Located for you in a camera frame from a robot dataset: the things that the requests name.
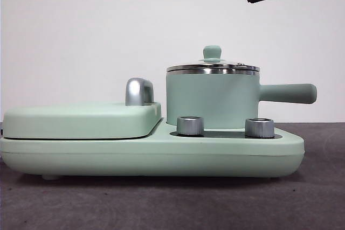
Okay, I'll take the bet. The glass lid with green knob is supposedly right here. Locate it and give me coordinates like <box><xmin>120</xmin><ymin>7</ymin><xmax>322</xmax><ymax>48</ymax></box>
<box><xmin>166</xmin><ymin>45</ymin><xmax>261</xmax><ymax>72</ymax></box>

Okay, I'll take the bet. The silver control knob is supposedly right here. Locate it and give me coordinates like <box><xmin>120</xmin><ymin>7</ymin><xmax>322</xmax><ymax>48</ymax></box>
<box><xmin>244</xmin><ymin>117</ymin><xmax>275</xmax><ymax>138</ymax></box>
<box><xmin>176</xmin><ymin>116</ymin><xmax>205</xmax><ymax>136</ymax></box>

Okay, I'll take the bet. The green breakfast machine base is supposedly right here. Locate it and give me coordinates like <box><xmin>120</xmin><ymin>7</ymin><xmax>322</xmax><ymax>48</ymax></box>
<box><xmin>0</xmin><ymin>118</ymin><xmax>306</xmax><ymax>181</ymax></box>

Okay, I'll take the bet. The green hinged griddle cover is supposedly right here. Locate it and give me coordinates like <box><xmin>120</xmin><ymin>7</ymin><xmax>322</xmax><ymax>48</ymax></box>
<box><xmin>2</xmin><ymin>101</ymin><xmax>163</xmax><ymax>140</ymax></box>

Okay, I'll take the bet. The green pot with straight handle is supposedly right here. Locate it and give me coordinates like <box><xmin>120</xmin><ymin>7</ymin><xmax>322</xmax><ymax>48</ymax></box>
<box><xmin>165</xmin><ymin>67</ymin><xmax>318</xmax><ymax>131</ymax></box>

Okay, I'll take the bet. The silver griddle cover handle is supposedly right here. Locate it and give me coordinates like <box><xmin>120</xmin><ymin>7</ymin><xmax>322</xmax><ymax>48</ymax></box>
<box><xmin>125</xmin><ymin>77</ymin><xmax>155</xmax><ymax>106</ymax></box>

